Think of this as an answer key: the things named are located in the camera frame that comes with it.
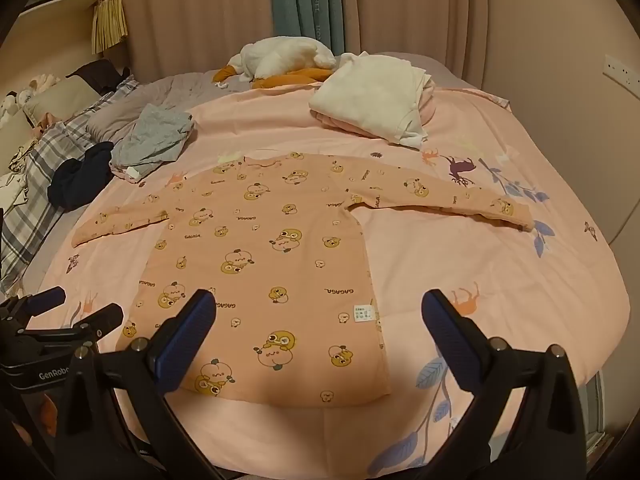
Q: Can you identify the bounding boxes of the patterned white cloth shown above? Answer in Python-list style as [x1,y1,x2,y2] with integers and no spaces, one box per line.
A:
[0,130,46,203]

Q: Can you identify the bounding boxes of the pink cartoon print shirt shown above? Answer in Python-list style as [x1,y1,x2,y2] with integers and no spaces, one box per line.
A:
[71,152,536,408]

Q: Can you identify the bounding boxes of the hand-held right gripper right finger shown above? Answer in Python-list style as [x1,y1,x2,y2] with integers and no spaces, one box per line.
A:
[415,290,586,480]

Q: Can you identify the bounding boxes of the white goose plush toy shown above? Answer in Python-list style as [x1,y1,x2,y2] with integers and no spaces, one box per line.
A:
[212,36,338,91]

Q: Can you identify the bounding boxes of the beige headboard shelf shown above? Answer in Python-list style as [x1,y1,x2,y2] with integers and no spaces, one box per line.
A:
[0,0,131,111]

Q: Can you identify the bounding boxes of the grey garment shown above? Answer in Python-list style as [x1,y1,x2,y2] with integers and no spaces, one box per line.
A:
[110,103,195,183]

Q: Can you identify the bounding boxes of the pink animal print blanket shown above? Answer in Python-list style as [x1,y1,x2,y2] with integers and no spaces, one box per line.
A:
[30,77,631,480]

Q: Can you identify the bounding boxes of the white folded cloth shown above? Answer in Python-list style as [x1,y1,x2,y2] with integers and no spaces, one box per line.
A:
[308,52,433,150]

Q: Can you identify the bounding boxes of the white wall socket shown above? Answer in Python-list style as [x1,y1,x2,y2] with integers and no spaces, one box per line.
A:
[602,54,640,88]

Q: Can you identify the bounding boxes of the dark navy garment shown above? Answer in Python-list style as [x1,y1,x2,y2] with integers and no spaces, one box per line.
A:
[47,141,116,211]

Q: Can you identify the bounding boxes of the beige curtain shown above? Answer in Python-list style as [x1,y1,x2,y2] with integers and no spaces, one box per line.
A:
[117,0,640,96]

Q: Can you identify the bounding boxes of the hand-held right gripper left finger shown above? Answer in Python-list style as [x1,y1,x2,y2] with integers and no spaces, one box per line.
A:
[52,288,236,480]

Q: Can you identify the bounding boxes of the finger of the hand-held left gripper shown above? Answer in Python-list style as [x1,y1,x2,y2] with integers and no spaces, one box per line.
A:
[0,286,67,333]
[22,304,124,347]

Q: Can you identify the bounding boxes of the dark brown pillow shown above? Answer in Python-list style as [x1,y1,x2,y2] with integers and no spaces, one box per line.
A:
[65,58,132,96]

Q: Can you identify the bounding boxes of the beige pillow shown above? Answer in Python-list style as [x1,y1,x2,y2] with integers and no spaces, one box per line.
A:
[22,77,103,126]

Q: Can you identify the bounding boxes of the yellow fringed cloth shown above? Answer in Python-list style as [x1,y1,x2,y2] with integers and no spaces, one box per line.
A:
[91,0,129,55]

